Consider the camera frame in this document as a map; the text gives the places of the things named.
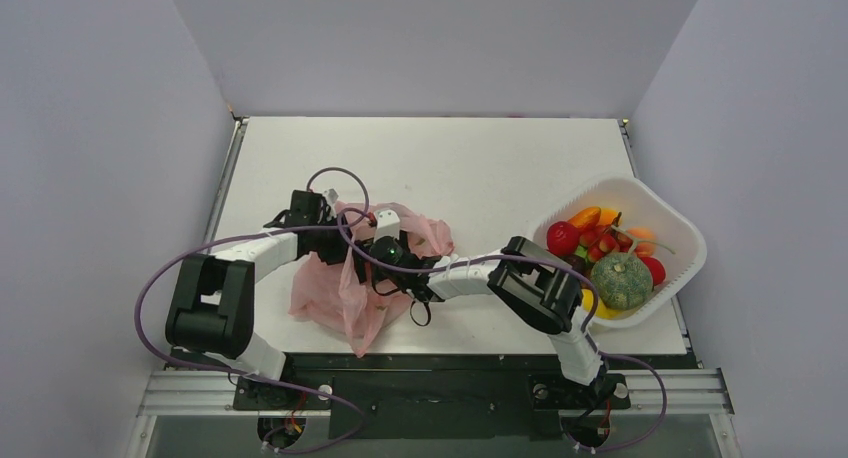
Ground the pink plastic bag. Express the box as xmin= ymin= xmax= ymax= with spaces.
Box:
xmin=288 ymin=202 xmax=455 ymax=357

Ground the orange fake mango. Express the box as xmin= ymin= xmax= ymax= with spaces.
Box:
xmin=567 ymin=206 xmax=602 ymax=233

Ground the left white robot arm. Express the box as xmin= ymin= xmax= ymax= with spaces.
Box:
xmin=165 ymin=189 xmax=348 ymax=408

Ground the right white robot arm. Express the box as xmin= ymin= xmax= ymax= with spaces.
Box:
xmin=352 ymin=236 xmax=604 ymax=405

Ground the red fake tomato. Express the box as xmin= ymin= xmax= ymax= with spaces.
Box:
xmin=546 ymin=221 xmax=582 ymax=257

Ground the dark purple fake plum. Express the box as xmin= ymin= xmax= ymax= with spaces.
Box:
xmin=563 ymin=254 xmax=588 ymax=275

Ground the red fake cherry bunch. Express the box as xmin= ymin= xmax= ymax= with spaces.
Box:
xmin=579 ymin=218 xmax=636 ymax=264

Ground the yellow fake bell pepper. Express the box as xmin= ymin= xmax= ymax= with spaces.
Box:
xmin=597 ymin=208 xmax=622 ymax=227

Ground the yellow fake banana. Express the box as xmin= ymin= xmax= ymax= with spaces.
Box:
xmin=581 ymin=289 xmax=622 ymax=320

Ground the green fake melon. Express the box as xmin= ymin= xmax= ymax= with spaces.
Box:
xmin=589 ymin=252 xmax=654 ymax=311

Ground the orange fake fruit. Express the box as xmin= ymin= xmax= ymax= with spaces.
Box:
xmin=626 ymin=227 xmax=657 ymax=257

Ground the red fake fruit right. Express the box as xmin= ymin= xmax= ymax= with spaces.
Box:
xmin=640 ymin=256 xmax=666 ymax=287

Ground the white plastic basket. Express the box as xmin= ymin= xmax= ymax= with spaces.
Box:
xmin=528 ymin=175 xmax=707 ymax=329

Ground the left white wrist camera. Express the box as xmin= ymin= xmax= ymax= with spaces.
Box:
xmin=322 ymin=188 xmax=338 ymax=207

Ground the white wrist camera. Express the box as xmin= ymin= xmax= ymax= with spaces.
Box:
xmin=322 ymin=188 xmax=338 ymax=207
xmin=373 ymin=208 xmax=401 ymax=241

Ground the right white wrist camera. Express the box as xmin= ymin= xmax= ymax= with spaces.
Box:
xmin=373 ymin=208 xmax=401 ymax=241

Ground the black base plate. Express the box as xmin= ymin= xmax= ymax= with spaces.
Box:
xmin=168 ymin=350 xmax=697 ymax=443

